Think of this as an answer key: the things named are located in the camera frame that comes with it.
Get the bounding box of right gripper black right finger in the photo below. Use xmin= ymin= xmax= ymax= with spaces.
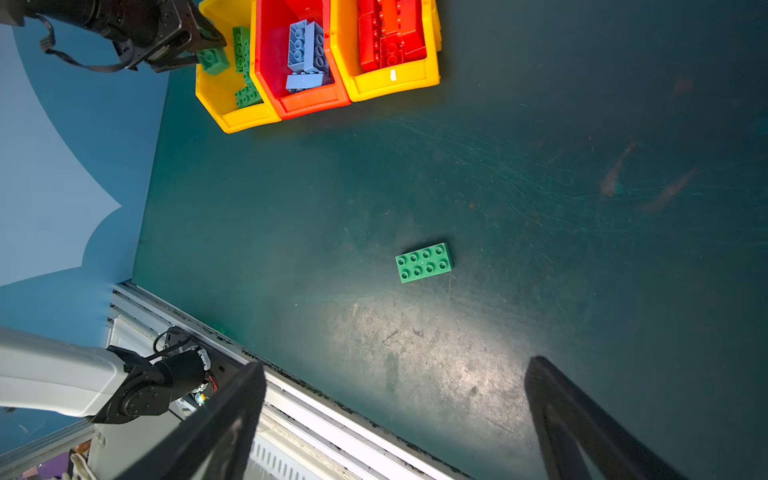
xmin=524 ymin=356 xmax=684 ymax=479

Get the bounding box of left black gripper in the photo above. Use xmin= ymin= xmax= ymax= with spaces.
xmin=128 ymin=0 xmax=227 ymax=73

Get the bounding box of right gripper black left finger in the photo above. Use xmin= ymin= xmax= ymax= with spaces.
xmin=118 ymin=362 xmax=267 ymax=479

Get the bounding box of red lego brick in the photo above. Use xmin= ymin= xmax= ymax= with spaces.
xmin=357 ymin=0 xmax=382 ymax=72
xmin=378 ymin=0 xmax=427 ymax=67

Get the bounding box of green lego brick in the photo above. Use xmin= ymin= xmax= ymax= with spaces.
xmin=232 ymin=26 xmax=250 ymax=74
xmin=235 ymin=72 xmax=263 ymax=109
xmin=395 ymin=242 xmax=452 ymax=284
xmin=196 ymin=48 xmax=230 ymax=76

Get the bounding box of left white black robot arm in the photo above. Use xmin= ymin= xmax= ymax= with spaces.
xmin=1 ymin=1 xmax=213 ymax=424

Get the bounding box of left yellow plastic bin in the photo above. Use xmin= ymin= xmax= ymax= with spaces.
xmin=195 ymin=0 xmax=281 ymax=134

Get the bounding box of yellow plastic bin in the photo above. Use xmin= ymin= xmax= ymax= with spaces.
xmin=195 ymin=0 xmax=281 ymax=134
xmin=330 ymin=0 xmax=442 ymax=102

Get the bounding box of red plastic bin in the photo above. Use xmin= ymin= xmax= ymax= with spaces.
xmin=249 ymin=0 xmax=351 ymax=120

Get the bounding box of right yellow plastic bin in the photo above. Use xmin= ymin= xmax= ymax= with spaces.
xmin=330 ymin=0 xmax=442 ymax=102

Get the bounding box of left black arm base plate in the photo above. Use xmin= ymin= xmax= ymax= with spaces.
xmin=148 ymin=326 xmax=242 ymax=407

